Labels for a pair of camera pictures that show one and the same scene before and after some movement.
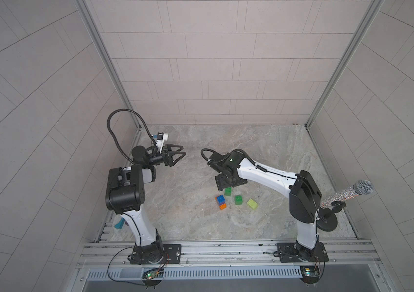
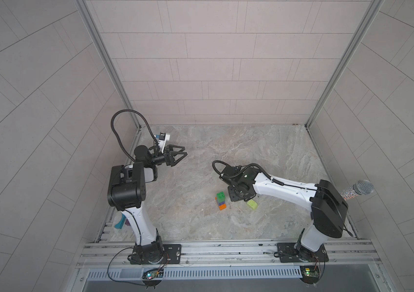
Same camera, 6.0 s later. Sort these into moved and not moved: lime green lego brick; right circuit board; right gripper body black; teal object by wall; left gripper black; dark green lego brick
Moved: right gripper body black; dark green lego brick
Not moved: left gripper black; lime green lego brick; teal object by wall; right circuit board
